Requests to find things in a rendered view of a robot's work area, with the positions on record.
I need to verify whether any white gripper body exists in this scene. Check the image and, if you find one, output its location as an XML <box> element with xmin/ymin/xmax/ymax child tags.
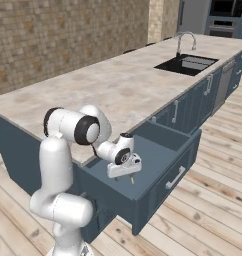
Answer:
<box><xmin>106</xmin><ymin>160</ymin><xmax>143</xmax><ymax>180</ymax></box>

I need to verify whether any blue open drawer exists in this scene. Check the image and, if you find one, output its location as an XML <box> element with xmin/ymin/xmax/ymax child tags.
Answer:
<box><xmin>76</xmin><ymin>121</ymin><xmax>203</xmax><ymax>236</ymax></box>

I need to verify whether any blue drawer stack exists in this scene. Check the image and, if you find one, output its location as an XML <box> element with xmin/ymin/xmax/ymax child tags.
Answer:
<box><xmin>226</xmin><ymin>45</ymin><xmax>242</xmax><ymax>102</ymax></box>

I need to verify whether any blue lower cupboard door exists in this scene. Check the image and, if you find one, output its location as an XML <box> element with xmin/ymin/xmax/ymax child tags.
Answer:
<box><xmin>78</xmin><ymin>191</ymin><xmax>118</xmax><ymax>245</ymax></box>

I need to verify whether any blue cupboard door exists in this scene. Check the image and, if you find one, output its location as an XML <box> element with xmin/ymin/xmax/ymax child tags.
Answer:
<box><xmin>187</xmin><ymin>73</ymin><xmax>216</xmax><ymax>130</ymax></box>
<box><xmin>78</xmin><ymin>191</ymin><xmax>118</xmax><ymax>245</ymax></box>
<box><xmin>155</xmin><ymin>95</ymin><xmax>191</xmax><ymax>135</ymax></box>

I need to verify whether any black sink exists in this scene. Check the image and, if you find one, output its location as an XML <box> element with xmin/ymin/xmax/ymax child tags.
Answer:
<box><xmin>154</xmin><ymin>53</ymin><xmax>220</xmax><ymax>77</ymax></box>

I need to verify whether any grey dishwasher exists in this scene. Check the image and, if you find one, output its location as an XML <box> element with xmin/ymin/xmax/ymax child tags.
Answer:
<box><xmin>212</xmin><ymin>58</ymin><xmax>237</xmax><ymax>109</ymax></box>

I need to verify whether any silver tap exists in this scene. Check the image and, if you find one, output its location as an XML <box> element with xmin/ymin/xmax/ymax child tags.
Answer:
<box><xmin>175</xmin><ymin>31</ymin><xmax>198</xmax><ymax>58</ymax></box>

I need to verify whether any grey fridge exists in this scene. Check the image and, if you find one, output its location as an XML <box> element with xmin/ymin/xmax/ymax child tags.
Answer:
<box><xmin>176</xmin><ymin>0</ymin><xmax>211</xmax><ymax>35</ymax></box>

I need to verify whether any silver drawer handle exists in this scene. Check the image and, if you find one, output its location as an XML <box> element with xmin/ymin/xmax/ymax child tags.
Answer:
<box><xmin>164</xmin><ymin>165</ymin><xmax>187</xmax><ymax>191</ymax></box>

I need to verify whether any silver cupboard door handle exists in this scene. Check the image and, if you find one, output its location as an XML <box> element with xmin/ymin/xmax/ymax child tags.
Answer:
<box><xmin>205</xmin><ymin>73</ymin><xmax>215</xmax><ymax>97</ymax></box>
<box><xmin>171</xmin><ymin>99</ymin><xmax>180</xmax><ymax>125</ymax></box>

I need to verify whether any black wall oven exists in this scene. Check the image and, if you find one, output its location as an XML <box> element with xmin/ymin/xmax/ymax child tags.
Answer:
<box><xmin>204</xmin><ymin>0</ymin><xmax>242</xmax><ymax>40</ymax></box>

